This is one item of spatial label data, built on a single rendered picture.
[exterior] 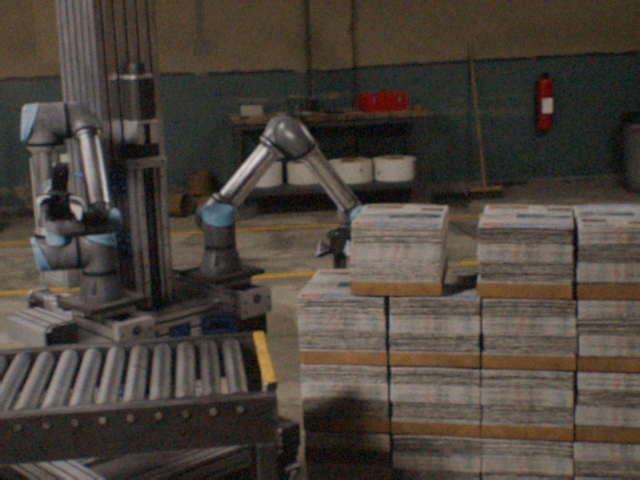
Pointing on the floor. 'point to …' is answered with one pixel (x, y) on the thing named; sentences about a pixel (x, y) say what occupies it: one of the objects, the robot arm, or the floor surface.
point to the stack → (466, 383)
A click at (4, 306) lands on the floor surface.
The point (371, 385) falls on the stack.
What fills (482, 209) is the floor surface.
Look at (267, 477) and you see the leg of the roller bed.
